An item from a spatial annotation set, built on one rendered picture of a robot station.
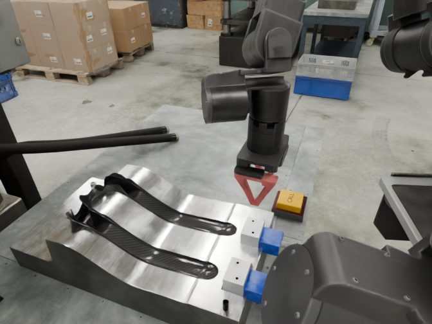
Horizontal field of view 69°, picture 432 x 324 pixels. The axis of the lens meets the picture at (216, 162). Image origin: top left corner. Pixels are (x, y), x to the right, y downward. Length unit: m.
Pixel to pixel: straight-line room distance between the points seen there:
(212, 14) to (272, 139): 6.76
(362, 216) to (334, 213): 0.16
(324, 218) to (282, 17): 1.70
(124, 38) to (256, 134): 4.68
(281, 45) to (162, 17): 7.24
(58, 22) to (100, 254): 3.98
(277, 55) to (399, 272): 0.30
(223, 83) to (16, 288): 0.59
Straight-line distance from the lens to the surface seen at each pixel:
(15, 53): 1.20
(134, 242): 0.65
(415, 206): 0.57
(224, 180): 0.93
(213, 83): 0.44
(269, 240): 0.62
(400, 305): 0.20
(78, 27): 4.28
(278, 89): 0.45
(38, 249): 0.76
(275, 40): 0.44
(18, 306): 0.77
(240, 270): 0.56
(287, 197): 0.83
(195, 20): 7.39
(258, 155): 0.49
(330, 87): 3.73
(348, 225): 2.06
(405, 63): 0.60
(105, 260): 0.62
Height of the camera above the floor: 1.36
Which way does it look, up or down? 34 degrees down
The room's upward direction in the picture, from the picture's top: 1 degrees counter-clockwise
